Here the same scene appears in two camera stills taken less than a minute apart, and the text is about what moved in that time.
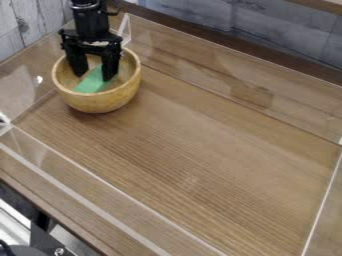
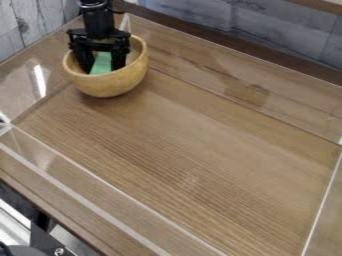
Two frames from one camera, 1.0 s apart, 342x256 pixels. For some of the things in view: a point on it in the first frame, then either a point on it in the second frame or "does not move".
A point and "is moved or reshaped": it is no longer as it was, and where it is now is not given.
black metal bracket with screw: [43, 241] does not move
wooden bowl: [112, 95] is moved or reshaped
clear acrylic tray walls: [219, 164] does not move
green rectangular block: [93, 83] is moved or reshaped
